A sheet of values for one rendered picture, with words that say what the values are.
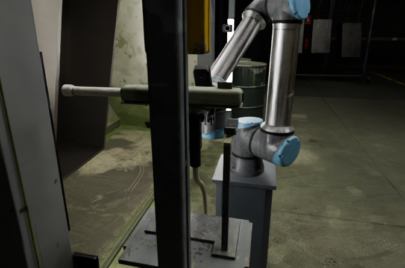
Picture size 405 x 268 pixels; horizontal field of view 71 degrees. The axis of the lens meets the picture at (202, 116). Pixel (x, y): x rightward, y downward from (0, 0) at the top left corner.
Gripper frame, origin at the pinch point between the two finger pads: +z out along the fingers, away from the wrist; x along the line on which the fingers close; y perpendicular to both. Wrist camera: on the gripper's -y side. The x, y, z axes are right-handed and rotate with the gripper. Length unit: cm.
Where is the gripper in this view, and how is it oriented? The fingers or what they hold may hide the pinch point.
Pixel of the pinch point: (191, 108)
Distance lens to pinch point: 70.6
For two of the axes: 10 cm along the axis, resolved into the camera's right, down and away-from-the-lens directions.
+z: -2.2, 2.9, -9.3
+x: -9.8, -0.6, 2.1
